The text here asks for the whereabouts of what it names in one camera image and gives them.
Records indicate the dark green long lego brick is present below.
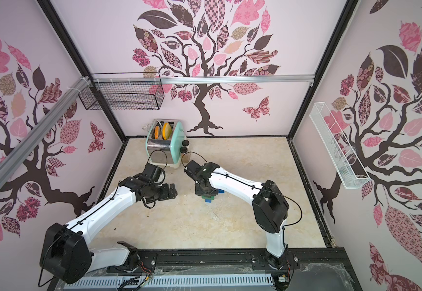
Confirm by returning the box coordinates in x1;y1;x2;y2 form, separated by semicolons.
202;196;215;201

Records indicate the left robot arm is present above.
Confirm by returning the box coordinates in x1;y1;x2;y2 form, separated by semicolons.
40;175;178;284

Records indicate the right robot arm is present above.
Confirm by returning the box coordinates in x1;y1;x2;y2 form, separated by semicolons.
184;161;290;270

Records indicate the mint green toaster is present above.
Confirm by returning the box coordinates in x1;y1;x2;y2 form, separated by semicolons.
146;120;187;168

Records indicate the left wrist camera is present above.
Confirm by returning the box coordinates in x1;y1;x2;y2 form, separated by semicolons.
142;163;166;185

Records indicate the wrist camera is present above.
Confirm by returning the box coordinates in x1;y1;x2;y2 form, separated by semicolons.
184;160;204;182
142;163;166;185

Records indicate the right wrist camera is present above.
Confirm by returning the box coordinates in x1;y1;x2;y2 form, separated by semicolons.
184;160;204;182

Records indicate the white cable duct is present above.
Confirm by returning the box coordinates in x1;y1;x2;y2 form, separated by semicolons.
62;274;273;291

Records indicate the black wire basket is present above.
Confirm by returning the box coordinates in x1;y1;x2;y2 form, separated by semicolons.
78;71;165;110

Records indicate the aluminium rail back wall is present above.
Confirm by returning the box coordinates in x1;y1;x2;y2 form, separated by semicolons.
93;75;315;84

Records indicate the aluminium rail wall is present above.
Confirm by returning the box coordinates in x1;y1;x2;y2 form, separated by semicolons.
93;75;315;84
0;76;89;189

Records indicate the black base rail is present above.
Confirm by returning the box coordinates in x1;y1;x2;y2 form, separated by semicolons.
87;248;346;274

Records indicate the white wire shelf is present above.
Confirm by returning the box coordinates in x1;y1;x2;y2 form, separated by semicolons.
309;103;371;189

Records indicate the aluminium rail left wall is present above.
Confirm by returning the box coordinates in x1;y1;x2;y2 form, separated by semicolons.
0;76;89;189

